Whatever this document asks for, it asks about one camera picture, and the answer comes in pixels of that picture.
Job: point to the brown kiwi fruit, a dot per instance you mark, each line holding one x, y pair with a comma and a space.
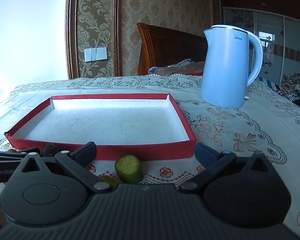
12, 151

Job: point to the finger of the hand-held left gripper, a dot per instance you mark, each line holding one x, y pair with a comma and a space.
5, 155

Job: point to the dark round eggplant piece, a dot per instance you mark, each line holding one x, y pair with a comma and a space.
50, 150

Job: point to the brown wooden headboard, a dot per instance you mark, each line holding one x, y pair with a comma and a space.
170, 47

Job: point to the white wall light switch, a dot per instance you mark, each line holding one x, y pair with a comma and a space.
95, 54

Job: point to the floral lace tablecloth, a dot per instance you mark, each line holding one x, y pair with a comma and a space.
240, 130

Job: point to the gold framed wallpaper panel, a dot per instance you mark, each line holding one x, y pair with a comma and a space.
95, 17

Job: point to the light blue electric kettle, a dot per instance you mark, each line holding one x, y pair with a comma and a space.
225, 75

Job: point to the red shallow cardboard tray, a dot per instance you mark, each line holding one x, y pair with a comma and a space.
102, 122

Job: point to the green cucumber piece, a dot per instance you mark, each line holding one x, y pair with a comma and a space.
128, 168

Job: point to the yellow-green round fruit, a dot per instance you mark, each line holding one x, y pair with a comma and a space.
110, 180

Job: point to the sliding door wardrobe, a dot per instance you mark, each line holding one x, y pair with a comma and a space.
272, 30

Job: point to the pink brown blanket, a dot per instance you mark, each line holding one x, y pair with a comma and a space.
180, 68

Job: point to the dark patterned cloth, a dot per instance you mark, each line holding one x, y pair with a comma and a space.
295, 92

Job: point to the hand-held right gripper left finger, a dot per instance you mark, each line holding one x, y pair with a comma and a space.
86, 152

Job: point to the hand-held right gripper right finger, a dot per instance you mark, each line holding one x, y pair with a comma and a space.
206, 155

